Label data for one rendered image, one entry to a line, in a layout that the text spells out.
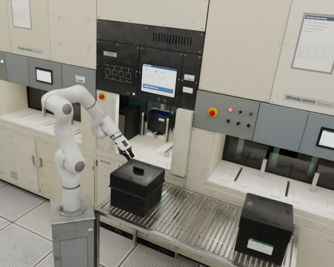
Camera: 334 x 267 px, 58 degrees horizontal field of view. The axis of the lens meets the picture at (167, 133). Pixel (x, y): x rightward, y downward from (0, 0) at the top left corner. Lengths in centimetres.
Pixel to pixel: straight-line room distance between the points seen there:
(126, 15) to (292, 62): 120
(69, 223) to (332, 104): 179
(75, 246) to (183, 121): 113
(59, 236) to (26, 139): 150
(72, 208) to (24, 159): 153
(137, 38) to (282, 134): 123
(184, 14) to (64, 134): 111
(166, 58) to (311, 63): 95
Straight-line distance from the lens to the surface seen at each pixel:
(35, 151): 338
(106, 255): 295
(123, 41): 240
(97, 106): 195
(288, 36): 202
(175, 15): 220
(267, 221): 186
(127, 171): 210
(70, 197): 209
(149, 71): 231
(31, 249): 310
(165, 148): 275
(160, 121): 296
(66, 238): 219
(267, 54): 204
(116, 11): 243
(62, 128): 185
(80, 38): 265
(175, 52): 220
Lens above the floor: 205
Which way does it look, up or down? 22 degrees down
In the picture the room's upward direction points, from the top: 6 degrees clockwise
